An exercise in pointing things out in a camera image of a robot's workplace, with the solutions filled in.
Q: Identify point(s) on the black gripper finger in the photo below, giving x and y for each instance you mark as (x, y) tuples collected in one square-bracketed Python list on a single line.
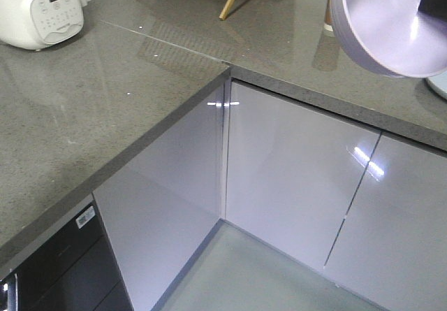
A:
[(434, 8)]

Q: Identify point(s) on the purple plastic bowl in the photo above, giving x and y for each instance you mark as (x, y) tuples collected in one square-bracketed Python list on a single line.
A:
[(390, 37)]

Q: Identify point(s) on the pale blue plate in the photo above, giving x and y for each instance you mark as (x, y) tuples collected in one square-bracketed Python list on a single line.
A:
[(438, 84)]

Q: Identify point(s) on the brown white cup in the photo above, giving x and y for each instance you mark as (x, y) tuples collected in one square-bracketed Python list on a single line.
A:
[(328, 18)]

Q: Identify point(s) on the grey side cabinet door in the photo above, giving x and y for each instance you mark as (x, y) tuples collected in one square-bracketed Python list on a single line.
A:
[(292, 172)]

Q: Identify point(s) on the grey far cabinet door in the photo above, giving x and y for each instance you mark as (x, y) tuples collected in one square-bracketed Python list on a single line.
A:
[(392, 246)]

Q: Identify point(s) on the grey cabinet door panel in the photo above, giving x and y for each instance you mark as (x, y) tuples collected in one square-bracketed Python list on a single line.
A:
[(160, 207)]

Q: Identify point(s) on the white rice cooker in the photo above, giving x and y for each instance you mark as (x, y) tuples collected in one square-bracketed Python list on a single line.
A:
[(38, 24)]

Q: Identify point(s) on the black disinfection cabinet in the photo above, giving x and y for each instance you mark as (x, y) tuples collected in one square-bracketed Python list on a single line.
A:
[(75, 269)]

